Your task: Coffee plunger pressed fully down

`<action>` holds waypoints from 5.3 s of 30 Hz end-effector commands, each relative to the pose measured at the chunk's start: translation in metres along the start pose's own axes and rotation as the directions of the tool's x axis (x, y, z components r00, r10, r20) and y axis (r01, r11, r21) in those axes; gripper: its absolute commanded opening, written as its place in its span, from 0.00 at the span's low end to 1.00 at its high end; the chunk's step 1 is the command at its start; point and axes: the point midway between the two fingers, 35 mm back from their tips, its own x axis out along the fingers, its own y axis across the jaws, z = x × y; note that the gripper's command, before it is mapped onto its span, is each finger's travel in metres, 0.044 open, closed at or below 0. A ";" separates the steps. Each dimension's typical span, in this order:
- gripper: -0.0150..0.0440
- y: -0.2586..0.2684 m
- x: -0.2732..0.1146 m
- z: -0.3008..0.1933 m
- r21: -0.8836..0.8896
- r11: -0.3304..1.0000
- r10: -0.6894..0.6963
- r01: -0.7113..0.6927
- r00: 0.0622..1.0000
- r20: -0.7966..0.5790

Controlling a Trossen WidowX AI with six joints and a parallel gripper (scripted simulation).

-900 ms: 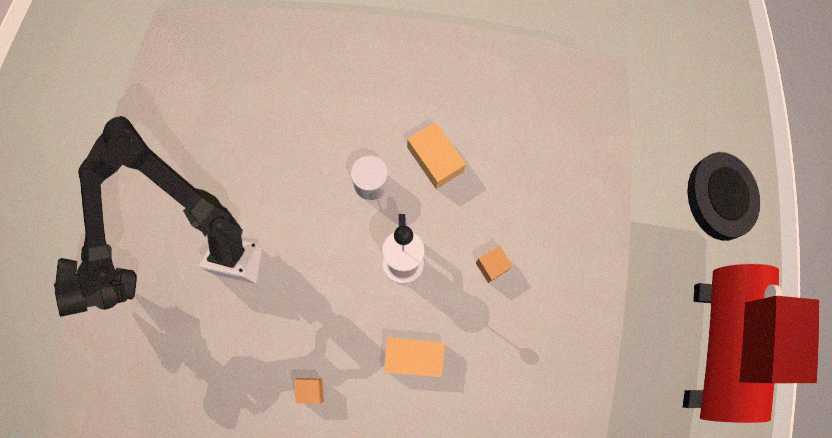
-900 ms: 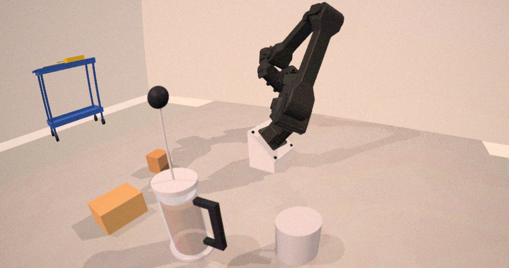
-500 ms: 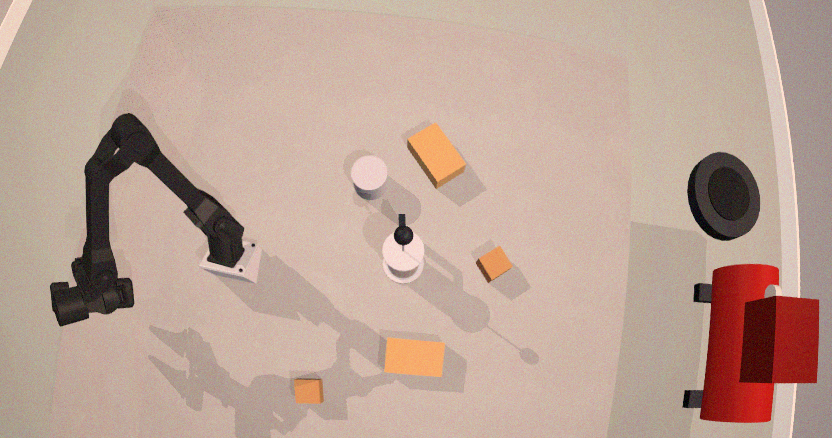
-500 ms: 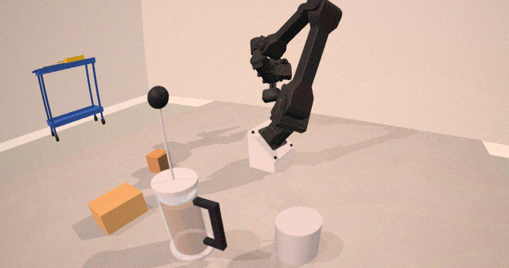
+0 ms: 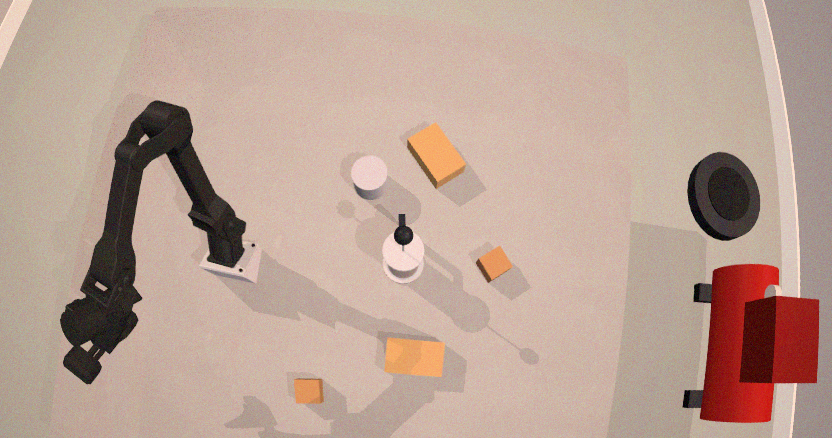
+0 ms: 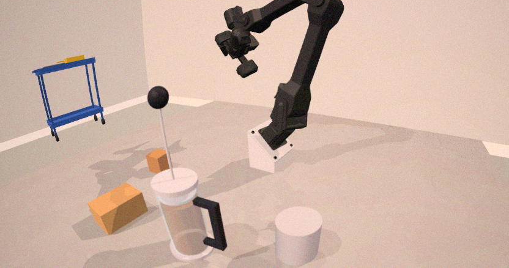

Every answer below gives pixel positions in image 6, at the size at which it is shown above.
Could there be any glass french press with black handle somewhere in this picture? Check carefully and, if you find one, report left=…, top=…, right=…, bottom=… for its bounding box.
left=147, top=86, right=227, bottom=262

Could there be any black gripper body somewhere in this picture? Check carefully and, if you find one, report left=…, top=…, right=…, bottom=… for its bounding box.
left=215, top=31, right=258, bottom=78

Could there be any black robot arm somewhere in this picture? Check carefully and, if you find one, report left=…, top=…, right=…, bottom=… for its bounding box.
left=224, top=0, right=344, bottom=151

